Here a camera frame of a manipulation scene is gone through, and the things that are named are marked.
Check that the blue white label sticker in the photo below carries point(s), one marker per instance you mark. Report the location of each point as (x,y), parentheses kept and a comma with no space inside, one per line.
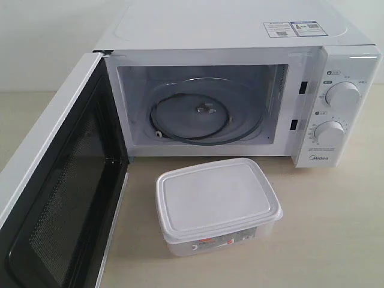
(294,29)

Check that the white control knob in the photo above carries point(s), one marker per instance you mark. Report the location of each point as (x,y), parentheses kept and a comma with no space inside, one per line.
(329,133)
(343,95)

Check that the white microwave oven body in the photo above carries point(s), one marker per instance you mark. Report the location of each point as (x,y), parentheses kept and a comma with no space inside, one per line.
(155,43)

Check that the white microwave door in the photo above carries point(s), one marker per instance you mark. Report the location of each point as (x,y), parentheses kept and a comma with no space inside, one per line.
(62,189)

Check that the upper white control knob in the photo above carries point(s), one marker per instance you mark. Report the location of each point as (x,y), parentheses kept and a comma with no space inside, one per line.
(343,95)

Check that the lower white control knob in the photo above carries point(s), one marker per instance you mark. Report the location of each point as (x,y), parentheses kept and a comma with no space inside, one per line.
(329,133)

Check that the clear plastic lidded container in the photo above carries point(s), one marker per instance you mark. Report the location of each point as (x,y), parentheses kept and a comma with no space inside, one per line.
(215,204)

